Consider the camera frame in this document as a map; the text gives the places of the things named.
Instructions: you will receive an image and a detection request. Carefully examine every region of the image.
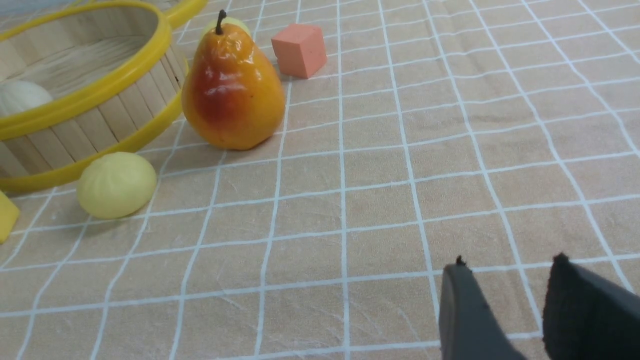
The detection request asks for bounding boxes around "yellow bun front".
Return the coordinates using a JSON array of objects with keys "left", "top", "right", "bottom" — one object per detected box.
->
[{"left": 76, "top": 152, "right": 158, "bottom": 219}]

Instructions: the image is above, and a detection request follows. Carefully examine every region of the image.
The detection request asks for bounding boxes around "pink foam cube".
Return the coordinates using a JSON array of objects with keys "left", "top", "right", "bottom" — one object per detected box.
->
[{"left": 270, "top": 23, "right": 328, "bottom": 79}]

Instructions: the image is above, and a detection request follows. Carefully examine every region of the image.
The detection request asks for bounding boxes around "bamboo steamer tray yellow rim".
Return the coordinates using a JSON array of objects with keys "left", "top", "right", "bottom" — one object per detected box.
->
[{"left": 0, "top": 0, "right": 188, "bottom": 193}]

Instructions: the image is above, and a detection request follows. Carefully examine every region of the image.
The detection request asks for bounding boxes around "white bun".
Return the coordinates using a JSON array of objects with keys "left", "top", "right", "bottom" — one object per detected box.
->
[{"left": 0, "top": 80, "right": 54, "bottom": 117}]

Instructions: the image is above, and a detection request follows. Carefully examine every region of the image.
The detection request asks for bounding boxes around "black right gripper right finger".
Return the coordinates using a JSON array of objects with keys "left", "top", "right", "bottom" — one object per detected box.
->
[{"left": 542, "top": 253, "right": 640, "bottom": 360}]

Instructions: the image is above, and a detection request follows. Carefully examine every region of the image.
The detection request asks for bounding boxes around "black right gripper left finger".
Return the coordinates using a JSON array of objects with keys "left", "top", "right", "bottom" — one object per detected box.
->
[{"left": 438, "top": 255, "right": 525, "bottom": 360}]

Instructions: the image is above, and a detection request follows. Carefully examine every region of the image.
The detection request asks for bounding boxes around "yellow foam block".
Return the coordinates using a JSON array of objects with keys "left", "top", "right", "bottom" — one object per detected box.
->
[{"left": 0, "top": 191, "right": 20, "bottom": 245}]

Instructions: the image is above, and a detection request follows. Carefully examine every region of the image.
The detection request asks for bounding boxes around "orange toy pear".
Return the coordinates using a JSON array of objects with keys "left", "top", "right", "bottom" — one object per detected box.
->
[{"left": 182, "top": 9, "right": 286, "bottom": 151}]

